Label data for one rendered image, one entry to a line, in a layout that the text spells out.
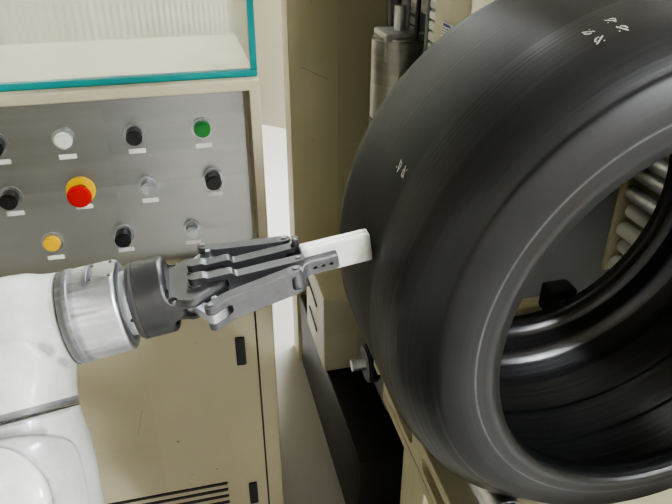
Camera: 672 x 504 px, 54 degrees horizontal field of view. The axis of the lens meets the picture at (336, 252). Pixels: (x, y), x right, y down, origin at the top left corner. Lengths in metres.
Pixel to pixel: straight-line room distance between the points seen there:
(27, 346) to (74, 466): 0.11
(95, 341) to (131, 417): 0.91
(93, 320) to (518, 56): 0.44
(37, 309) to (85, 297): 0.04
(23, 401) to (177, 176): 0.73
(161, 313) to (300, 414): 1.68
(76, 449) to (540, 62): 0.52
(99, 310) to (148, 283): 0.05
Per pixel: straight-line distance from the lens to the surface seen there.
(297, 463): 2.13
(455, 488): 0.94
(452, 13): 0.98
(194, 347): 1.42
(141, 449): 1.60
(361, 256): 0.65
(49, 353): 0.64
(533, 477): 0.77
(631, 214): 1.33
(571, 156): 0.55
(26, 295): 0.64
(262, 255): 0.65
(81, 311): 0.62
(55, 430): 0.64
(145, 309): 0.62
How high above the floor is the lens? 1.57
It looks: 30 degrees down
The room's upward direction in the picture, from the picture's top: straight up
